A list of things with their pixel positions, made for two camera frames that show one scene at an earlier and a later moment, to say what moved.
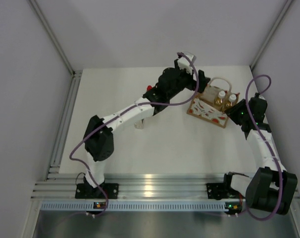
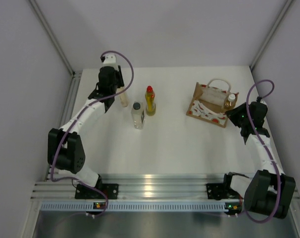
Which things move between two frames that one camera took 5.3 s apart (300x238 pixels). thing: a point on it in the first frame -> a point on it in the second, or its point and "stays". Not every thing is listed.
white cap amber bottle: [232, 101] stays
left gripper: [192, 83] -> [120, 83]
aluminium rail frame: [52, 185] stays
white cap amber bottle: [220, 102] -> [124, 96]
